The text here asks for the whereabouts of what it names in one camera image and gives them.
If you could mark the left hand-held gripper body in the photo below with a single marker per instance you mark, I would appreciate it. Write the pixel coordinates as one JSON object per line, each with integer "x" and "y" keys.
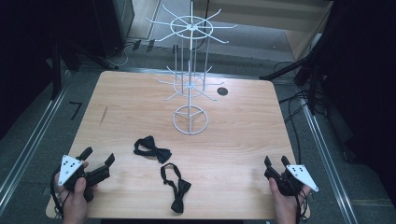
{"x": 71, "y": 169}

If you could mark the black bow tie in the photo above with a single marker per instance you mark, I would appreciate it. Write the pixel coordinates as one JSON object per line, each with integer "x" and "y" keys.
{"x": 155, "y": 151}
{"x": 180, "y": 189}

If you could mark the black stand leg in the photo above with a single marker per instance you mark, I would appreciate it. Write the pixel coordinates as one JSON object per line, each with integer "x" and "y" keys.
{"x": 289, "y": 67}
{"x": 56, "y": 71}

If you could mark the metal floor rail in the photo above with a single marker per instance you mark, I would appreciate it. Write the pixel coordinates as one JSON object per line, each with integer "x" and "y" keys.
{"x": 31, "y": 146}
{"x": 327, "y": 161}

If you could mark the person's right hand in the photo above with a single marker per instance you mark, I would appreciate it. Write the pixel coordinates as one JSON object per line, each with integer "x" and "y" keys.
{"x": 288, "y": 208}

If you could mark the round dark table grommet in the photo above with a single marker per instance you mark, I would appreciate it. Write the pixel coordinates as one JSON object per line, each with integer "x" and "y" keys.
{"x": 222, "y": 91}

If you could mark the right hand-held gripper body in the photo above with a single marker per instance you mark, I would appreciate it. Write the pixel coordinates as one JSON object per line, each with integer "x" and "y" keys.
{"x": 291, "y": 180}

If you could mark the light wooden panel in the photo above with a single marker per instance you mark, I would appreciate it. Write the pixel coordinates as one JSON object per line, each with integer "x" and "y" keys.
{"x": 280, "y": 12}

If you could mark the person's left hand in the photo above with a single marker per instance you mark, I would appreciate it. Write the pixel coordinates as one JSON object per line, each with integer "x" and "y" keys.
{"x": 74, "y": 205}

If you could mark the black cabinet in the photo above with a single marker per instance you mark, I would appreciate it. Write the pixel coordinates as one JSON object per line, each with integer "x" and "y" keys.
{"x": 112, "y": 28}

